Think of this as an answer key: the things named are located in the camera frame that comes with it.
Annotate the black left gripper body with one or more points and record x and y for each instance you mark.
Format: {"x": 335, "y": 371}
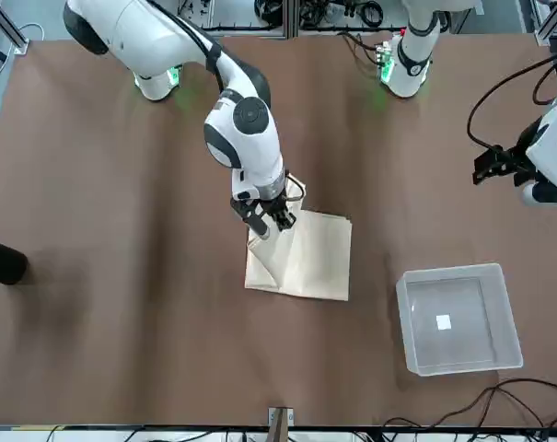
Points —
{"x": 519, "y": 154}

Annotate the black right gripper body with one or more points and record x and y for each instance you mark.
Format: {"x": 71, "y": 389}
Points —
{"x": 275, "y": 205}

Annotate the cream-colored tablecloth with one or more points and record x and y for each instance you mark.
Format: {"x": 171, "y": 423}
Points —
{"x": 315, "y": 258}

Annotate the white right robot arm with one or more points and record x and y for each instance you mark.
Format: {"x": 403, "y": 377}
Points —
{"x": 135, "y": 32}

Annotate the clear plastic box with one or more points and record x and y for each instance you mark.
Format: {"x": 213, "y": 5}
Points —
{"x": 457, "y": 299}

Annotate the small green circuit board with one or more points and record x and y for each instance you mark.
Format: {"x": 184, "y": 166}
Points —
{"x": 385, "y": 53}

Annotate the black vase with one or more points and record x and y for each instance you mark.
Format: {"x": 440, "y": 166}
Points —
{"x": 4, "y": 262}

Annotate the aluminium frame beam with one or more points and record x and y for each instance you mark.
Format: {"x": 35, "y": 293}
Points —
{"x": 547, "y": 32}
{"x": 11, "y": 32}

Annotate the aluminium frame rail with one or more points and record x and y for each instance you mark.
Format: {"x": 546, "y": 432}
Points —
{"x": 290, "y": 18}

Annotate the aluminium camera post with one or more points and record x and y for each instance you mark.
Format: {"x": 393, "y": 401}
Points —
{"x": 280, "y": 426}

